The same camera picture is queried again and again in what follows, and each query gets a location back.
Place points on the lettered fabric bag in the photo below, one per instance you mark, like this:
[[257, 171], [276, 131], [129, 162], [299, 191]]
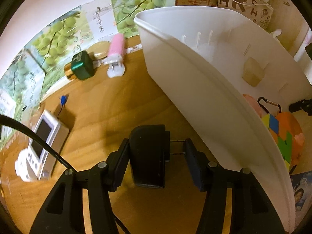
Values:
[[246, 2]]

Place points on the pink and white plug device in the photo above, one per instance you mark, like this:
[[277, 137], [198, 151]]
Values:
[[114, 59]]

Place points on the multicolour puzzle cube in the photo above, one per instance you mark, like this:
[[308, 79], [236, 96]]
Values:
[[278, 127]]

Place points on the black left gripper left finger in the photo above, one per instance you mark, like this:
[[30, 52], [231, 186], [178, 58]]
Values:
[[62, 210]]

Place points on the orange round plastic case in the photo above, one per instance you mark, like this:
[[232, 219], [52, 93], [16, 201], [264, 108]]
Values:
[[298, 141]]

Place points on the large white plastic bin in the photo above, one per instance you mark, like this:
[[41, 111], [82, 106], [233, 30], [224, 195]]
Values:
[[196, 55]]

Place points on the small blue charm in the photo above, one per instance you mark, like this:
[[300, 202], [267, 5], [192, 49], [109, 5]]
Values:
[[63, 100]]

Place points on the black power adapter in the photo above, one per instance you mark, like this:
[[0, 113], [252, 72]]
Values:
[[150, 150]]

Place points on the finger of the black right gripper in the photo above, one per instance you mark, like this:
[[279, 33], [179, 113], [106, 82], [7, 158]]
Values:
[[305, 105]]

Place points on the green grape printed cardboard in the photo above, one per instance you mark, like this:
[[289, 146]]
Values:
[[39, 66]]

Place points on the white curved plastic part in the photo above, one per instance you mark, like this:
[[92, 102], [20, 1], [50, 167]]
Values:
[[22, 168]]

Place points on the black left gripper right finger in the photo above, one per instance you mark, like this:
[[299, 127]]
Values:
[[252, 210]]

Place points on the green square bottle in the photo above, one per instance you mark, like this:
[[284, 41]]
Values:
[[81, 67]]

